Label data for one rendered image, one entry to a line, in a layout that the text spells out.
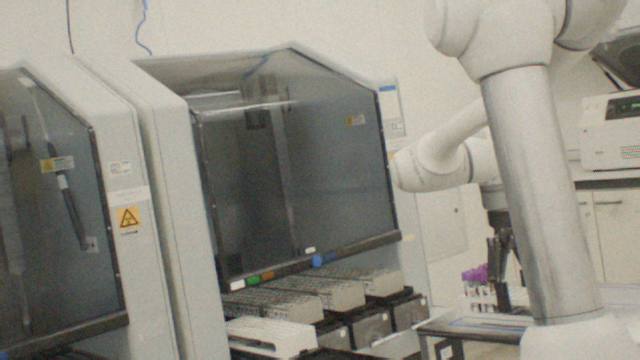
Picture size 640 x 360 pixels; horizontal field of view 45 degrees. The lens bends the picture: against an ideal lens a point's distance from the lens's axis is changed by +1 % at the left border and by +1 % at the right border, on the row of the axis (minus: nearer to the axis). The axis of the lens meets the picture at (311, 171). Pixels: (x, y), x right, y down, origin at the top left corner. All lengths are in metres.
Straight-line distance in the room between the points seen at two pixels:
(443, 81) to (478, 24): 2.99
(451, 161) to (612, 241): 2.36
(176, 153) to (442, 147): 0.63
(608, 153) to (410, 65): 1.04
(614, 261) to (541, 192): 2.80
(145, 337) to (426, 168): 0.73
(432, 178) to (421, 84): 2.40
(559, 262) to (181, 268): 0.96
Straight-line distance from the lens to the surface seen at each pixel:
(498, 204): 1.73
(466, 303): 1.83
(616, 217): 3.88
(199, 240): 1.85
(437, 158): 1.61
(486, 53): 1.17
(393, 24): 3.94
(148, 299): 1.79
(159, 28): 3.14
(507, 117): 1.17
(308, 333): 1.82
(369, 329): 2.07
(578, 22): 1.25
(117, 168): 1.76
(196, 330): 1.86
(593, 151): 3.89
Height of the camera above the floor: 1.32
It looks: 3 degrees down
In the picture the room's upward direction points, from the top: 9 degrees counter-clockwise
